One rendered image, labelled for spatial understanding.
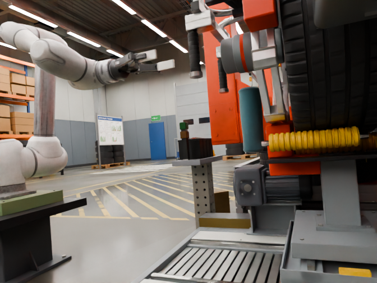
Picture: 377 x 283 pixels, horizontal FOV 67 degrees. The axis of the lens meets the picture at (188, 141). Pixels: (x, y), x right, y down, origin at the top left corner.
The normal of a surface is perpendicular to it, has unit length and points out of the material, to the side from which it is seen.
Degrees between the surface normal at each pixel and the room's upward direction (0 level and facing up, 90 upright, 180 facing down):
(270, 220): 90
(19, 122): 90
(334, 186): 90
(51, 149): 95
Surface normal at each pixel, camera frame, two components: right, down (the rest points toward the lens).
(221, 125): -0.39, 0.01
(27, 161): 0.90, -0.12
